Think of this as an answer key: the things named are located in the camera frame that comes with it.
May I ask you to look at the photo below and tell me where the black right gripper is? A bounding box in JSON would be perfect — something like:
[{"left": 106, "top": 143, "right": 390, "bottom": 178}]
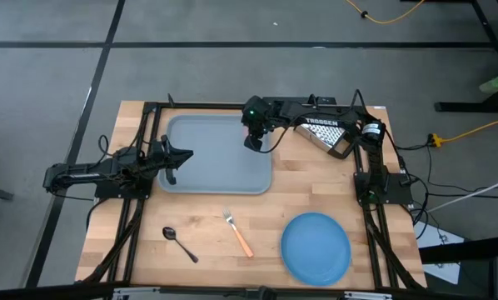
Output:
[{"left": 241, "top": 95, "right": 272, "bottom": 153}]

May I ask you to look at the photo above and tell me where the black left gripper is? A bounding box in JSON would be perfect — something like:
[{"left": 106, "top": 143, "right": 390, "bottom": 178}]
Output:
[{"left": 150, "top": 133, "right": 194, "bottom": 187}]

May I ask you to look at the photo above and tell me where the black spoon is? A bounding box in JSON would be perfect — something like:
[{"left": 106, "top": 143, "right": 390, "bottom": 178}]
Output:
[{"left": 162, "top": 226, "right": 200, "bottom": 264}]

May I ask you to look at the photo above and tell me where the fork with orange handle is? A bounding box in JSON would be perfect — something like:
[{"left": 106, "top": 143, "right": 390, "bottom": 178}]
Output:
[{"left": 222, "top": 207, "right": 255, "bottom": 259}]

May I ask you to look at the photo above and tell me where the blue round plate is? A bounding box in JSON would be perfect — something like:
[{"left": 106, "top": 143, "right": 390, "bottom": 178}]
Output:
[{"left": 280, "top": 212, "right": 352, "bottom": 288}]

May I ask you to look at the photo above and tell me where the grey plastic tray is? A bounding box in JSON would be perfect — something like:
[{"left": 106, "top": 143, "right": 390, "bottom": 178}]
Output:
[{"left": 157, "top": 114, "right": 273, "bottom": 196}]

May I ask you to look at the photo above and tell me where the metal box grater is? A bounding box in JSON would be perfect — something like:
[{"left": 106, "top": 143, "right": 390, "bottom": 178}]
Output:
[{"left": 294, "top": 122, "right": 351, "bottom": 158}]

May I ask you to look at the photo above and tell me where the black overhead rig crossbeam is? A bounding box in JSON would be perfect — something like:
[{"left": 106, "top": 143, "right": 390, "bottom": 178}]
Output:
[{"left": 0, "top": 282, "right": 498, "bottom": 300}]

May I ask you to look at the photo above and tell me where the white paper sheet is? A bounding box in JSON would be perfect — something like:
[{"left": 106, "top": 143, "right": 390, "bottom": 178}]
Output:
[{"left": 413, "top": 220, "right": 466, "bottom": 285}]

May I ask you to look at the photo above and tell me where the black metal floor stand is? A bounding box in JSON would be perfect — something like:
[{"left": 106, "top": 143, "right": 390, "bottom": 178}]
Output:
[{"left": 401, "top": 0, "right": 498, "bottom": 113}]

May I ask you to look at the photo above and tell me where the black bar beside table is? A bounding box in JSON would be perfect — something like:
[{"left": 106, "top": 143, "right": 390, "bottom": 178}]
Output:
[{"left": 418, "top": 235, "right": 498, "bottom": 265}]

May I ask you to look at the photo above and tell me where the green cloth item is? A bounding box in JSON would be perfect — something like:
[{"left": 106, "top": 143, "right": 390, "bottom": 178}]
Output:
[{"left": 479, "top": 71, "right": 498, "bottom": 95}]

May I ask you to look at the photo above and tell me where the black aluminium table frame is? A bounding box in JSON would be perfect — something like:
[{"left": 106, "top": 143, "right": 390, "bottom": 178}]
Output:
[{"left": 82, "top": 93, "right": 427, "bottom": 293}]

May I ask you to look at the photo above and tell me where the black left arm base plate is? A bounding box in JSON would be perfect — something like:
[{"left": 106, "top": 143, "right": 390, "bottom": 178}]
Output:
[{"left": 93, "top": 174, "right": 154, "bottom": 200}]

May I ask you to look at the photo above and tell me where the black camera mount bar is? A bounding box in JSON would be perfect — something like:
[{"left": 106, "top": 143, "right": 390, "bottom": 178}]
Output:
[{"left": 269, "top": 95, "right": 337, "bottom": 106}]

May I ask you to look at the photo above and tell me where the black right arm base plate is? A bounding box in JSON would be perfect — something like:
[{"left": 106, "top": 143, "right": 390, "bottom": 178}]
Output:
[{"left": 354, "top": 172, "right": 413, "bottom": 206}]

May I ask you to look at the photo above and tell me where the yellow floor cable with clip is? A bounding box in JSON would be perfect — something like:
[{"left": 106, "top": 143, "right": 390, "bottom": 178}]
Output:
[{"left": 344, "top": 0, "right": 426, "bottom": 25}]

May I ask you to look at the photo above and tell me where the yellow extension cable with plug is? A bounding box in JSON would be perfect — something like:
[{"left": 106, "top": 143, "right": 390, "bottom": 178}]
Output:
[{"left": 429, "top": 112, "right": 498, "bottom": 148}]

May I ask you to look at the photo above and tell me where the black floor cable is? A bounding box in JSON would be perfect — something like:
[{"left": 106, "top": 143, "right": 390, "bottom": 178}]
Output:
[{"left": 394, "top": 141, "right": 498, "bottom": 201}]

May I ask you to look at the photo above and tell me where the white cable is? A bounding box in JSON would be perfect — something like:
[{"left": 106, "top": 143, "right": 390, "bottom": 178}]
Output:
[{"left": 426, "top": 173, "right": 498, "bottom": 214}]

